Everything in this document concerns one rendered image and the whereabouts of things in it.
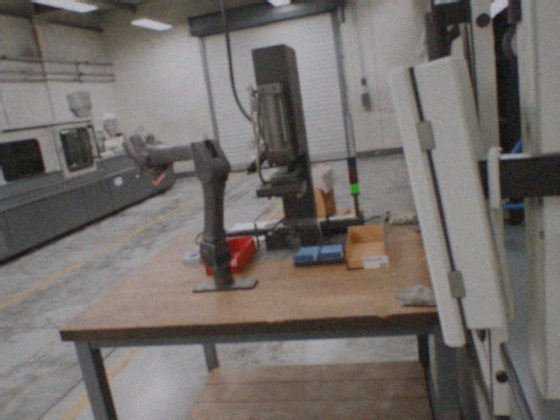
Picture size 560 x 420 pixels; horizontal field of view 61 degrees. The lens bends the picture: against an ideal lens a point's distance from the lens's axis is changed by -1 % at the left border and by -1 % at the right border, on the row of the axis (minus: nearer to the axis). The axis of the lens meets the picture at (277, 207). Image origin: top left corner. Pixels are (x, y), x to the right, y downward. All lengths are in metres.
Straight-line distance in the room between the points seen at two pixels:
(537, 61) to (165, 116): 11.77
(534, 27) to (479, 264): 0.30
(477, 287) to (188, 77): 11.47
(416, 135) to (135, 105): 12.12
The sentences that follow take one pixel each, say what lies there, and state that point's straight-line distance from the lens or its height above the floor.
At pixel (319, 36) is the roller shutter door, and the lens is 11.06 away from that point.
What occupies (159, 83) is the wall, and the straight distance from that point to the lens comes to 12.31.
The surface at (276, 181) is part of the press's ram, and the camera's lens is 1.77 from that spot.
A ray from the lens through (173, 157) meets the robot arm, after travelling 1.52.
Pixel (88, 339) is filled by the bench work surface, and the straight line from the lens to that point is 1.51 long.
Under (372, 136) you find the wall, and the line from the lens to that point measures 10.99.
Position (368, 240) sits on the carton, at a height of 0.91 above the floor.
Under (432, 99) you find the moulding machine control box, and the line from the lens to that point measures 0.63.
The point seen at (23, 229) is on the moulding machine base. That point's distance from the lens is 7.09.
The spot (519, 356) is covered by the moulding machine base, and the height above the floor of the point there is 0.97.
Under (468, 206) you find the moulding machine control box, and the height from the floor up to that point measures 1.28.
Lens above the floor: 1.44
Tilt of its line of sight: 12 degrees down
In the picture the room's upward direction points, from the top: 8 degrees counter-clockwise
